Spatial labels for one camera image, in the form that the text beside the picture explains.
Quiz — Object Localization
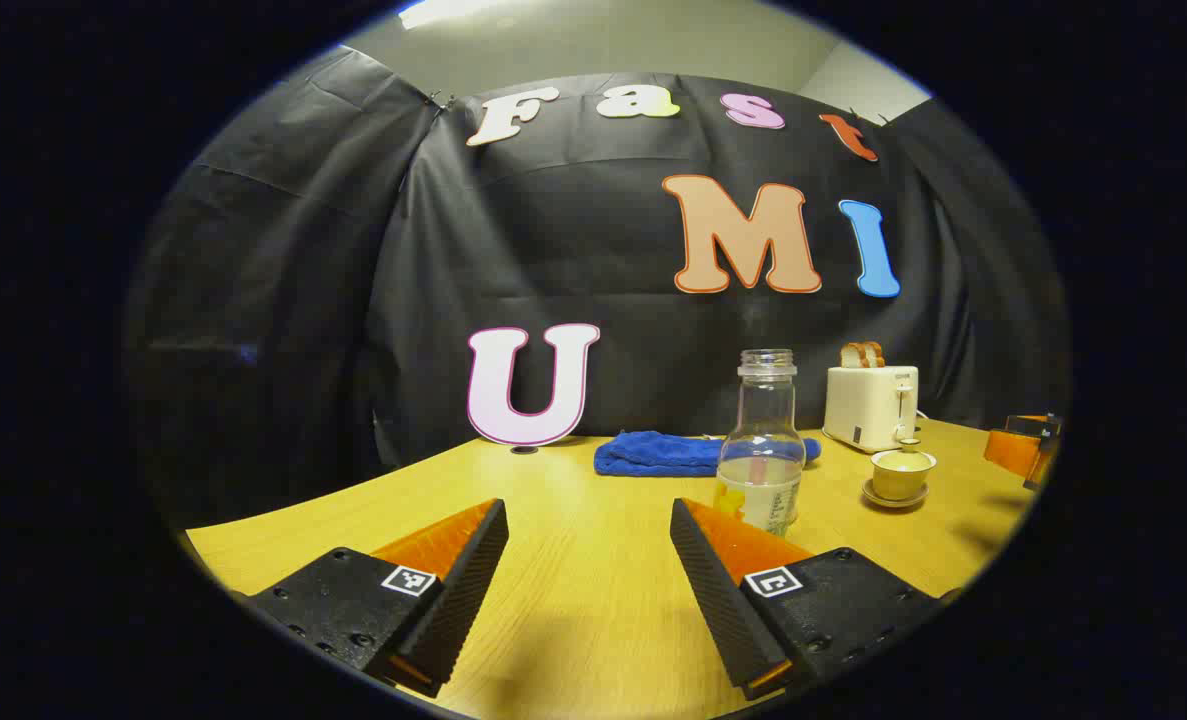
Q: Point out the blue towel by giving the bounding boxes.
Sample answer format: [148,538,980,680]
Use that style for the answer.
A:
[594,431,822,478]

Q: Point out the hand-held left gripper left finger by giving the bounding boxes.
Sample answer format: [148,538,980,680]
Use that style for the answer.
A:
[243,498,510,699]

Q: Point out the clear water bottle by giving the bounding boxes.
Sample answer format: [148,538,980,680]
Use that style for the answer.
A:
[715,349,806,538]

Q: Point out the cream teacup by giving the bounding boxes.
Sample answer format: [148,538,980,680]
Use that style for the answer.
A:
[873,462,932,501]

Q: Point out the black backdrop cloth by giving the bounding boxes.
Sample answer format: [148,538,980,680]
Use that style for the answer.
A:
[123,45,1069,521]

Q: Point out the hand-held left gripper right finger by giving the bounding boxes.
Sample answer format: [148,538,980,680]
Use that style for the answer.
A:
[670,498,954,701]

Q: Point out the white toaster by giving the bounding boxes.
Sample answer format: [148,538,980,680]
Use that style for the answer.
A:
[823,365,920,454]

